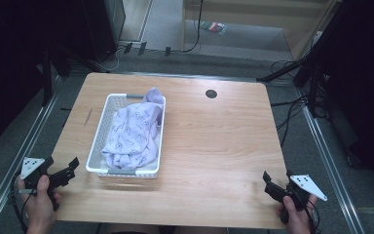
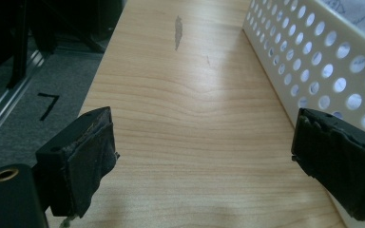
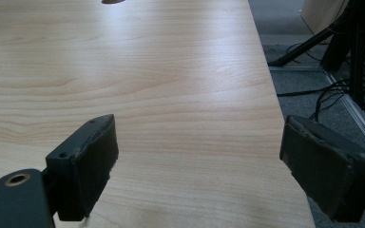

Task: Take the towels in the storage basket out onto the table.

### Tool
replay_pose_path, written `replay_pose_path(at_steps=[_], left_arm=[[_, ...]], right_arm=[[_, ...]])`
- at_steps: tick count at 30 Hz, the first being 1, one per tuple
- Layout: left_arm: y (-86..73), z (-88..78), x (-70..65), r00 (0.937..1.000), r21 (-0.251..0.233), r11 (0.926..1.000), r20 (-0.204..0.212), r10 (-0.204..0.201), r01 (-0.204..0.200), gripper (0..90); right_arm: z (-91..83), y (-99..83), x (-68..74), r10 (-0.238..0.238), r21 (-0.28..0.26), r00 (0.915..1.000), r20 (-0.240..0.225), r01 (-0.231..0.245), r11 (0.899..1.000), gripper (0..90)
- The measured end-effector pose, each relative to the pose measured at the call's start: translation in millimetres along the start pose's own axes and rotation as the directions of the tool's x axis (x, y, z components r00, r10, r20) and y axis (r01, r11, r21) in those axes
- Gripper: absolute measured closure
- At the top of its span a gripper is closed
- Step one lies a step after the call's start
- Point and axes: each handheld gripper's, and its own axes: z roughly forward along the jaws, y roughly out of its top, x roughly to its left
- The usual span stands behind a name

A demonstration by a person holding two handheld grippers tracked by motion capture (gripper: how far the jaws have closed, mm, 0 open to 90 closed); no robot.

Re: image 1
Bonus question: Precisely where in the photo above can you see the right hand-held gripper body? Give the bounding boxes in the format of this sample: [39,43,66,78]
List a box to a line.
[263,174,328,226]

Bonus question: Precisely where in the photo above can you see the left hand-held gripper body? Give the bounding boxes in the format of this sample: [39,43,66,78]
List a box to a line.
[19,156,77,213]

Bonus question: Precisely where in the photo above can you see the white plastic basket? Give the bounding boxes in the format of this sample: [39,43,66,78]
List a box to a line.
[85,93,168,179]

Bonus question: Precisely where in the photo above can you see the lilac printed garment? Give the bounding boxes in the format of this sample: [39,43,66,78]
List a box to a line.
[100,86,166,171]

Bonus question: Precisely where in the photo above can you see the person's right hand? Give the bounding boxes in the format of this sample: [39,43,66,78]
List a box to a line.
[277,194,318,234]

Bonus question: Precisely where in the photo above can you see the person's left hand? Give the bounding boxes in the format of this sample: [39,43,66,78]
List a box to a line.
[16,175,63,234]

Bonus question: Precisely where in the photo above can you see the dark curtain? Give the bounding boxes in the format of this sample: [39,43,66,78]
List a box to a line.
[0,0,91,155]

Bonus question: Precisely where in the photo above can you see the black stand with legs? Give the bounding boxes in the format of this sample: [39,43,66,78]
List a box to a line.
[255,0,374,119]

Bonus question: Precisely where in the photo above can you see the dark cabinet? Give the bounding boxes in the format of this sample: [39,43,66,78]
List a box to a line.
[80,0,127,63]

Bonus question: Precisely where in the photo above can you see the colourful flat packet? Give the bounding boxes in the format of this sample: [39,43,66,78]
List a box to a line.
[200,20,229,36]

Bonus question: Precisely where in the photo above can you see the aluminium floor rail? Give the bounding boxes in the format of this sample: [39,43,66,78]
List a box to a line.
[0,81,64,232]
[298,92,366,234]

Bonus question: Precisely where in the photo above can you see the right hand-held gripper cable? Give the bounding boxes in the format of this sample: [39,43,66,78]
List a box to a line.
[306,200,321,234]

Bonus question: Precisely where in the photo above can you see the hand-held gripper cable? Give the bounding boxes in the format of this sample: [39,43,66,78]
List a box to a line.
[306,200,321,234]
[9,172,37,234]

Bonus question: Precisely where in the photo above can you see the left hand-held gripper cable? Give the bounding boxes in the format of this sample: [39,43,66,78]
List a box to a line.
[9,172,37,234]

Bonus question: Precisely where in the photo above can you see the black floor cables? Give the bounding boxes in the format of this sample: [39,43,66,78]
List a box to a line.
[270,58,310,148]

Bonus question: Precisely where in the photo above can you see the white floor cable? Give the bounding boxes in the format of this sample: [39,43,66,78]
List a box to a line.
[93,47,126,73]

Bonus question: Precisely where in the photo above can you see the light wooden shelf frame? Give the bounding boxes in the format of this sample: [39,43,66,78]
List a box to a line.
[180,0,343,61]

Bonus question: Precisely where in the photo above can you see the black hanging cable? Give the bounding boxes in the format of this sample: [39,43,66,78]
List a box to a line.
[180,0,206,54]

